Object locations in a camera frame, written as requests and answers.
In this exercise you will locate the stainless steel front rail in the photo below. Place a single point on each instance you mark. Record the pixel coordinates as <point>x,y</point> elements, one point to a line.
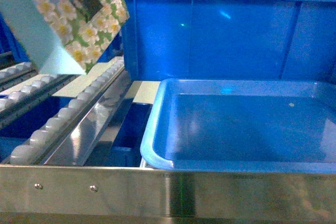
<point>56,194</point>

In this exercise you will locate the large blue plastic bin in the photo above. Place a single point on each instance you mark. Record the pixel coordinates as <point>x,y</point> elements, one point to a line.
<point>230,39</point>

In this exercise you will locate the light blue plastic tray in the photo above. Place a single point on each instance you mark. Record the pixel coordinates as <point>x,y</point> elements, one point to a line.
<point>242,126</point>

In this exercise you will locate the white daisy gift bag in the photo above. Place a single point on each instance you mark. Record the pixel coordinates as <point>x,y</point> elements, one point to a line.
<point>64,36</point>

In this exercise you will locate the white roller conveyor track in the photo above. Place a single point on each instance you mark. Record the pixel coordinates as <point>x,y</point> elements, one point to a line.
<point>43,140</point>

